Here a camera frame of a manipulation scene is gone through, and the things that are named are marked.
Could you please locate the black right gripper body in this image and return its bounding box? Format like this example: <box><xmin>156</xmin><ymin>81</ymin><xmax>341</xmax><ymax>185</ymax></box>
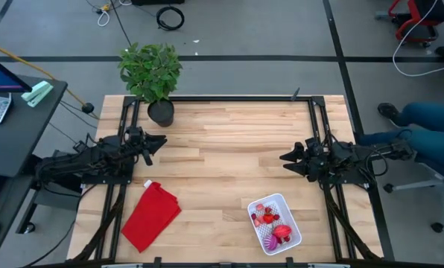
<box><xmin>302</xmin><ymin>136</ymin><xmax>334</xmax><ymax>184</ymax></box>

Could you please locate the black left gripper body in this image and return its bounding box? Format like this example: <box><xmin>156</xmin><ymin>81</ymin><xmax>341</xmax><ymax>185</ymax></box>
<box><xmin>122</xmin><ymin>125</ymin><xmax>153</xmax><ymax>158</ymax></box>

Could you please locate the white perforated plastic basket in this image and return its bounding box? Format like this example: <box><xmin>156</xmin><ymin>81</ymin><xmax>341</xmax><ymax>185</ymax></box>
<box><xmin>247</xmin><ymin>193</ymin><xmax>303</xmax><ymax>257</ymax></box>

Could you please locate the pink toy dragon fruit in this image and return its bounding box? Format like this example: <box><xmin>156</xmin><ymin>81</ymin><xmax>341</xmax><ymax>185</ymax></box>
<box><xmin>272</xmin><ymin>223</ymin><xmax>294</xmax><ymax>240</ymax></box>

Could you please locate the purple toy onion half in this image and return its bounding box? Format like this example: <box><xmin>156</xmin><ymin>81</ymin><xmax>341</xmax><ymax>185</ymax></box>
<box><xmin>262</xmin><ymin>234</ymin><xmax>280</xmax><ymax>252</ymax></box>

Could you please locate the red folded cloth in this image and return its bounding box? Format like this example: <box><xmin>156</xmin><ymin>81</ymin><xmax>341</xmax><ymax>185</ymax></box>
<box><xmin>120</xmin><ymin>180</ymin><xmax>183</xmax><ymax>254</ymax></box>

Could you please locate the green potted plant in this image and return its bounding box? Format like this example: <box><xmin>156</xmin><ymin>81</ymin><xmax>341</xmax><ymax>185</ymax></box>
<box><xmin>117</xmin><ymin>42</ymin><xmax>184</xmax><ymax>128</ymax></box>

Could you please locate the mint green stapler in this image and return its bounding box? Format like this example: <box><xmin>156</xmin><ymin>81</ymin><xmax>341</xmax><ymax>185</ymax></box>
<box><xmin>20</xmin><ymin>80</ymin><xmax>54</xmax><ymax>109</ymax></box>

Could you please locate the black desk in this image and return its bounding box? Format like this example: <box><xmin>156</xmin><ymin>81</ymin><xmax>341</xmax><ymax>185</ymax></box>
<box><xmin>0</xmin><ymin>74</ymin><xmax>69</xmax><ymax>178</ymax></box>

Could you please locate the grey office chair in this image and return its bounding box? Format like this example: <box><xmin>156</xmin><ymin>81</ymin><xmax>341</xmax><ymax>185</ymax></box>
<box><xmin>382</xmin><ymin>156</ymin><xmax>444</xmax><ymax>234</ymax></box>

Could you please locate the person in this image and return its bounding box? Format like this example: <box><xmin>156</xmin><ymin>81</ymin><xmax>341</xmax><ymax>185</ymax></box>
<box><xmin>358</xmin><ymin>97</ymin><xmax>444</xmax><ymax>176</ymax></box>

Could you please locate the yellow pole with black foot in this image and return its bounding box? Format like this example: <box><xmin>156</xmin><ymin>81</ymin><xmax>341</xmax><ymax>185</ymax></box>
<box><xmin>0</xmin><ymin>39</ymin><xmax>96</xmax><ymax>120</ymax></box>

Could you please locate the red framed black chair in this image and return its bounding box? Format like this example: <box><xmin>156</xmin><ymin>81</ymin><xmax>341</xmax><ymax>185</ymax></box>
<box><xmin>374</xmin><ymin>0</ymin><xmax>444</xmax><ymax>48</ymax></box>

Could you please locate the black metal table frame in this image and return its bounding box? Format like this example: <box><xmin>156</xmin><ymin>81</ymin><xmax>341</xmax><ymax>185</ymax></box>
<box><xmin>67</xmin><ymin>95</ymin><xmax>396</xmax><ymax>268</ymax></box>

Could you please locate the black floor cable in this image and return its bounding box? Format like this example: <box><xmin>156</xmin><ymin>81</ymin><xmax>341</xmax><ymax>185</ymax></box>
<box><xmin>109</xmin><ymin>0</ymin><xmax>133</xmax><ymax>48</ymax></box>

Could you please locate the black coiled cable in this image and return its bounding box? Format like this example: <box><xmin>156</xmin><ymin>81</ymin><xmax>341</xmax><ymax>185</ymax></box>
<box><xmin>155</xmin><ymin>5</ymin><xmax>185</xmax><ymax>32</ymax></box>

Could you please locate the long white cable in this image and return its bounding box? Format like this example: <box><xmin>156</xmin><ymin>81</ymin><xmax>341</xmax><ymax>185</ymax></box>
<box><xmin>392</xmin><ymin>0</ymin><xmax>444</xmax><ymax>78</ymax></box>

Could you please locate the short white cable loop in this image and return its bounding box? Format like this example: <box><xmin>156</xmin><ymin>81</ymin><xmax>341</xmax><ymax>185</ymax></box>
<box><xmin>96</xmin><ymin>7</ymin><xmax>112</xmax><ymax>28</ymax></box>

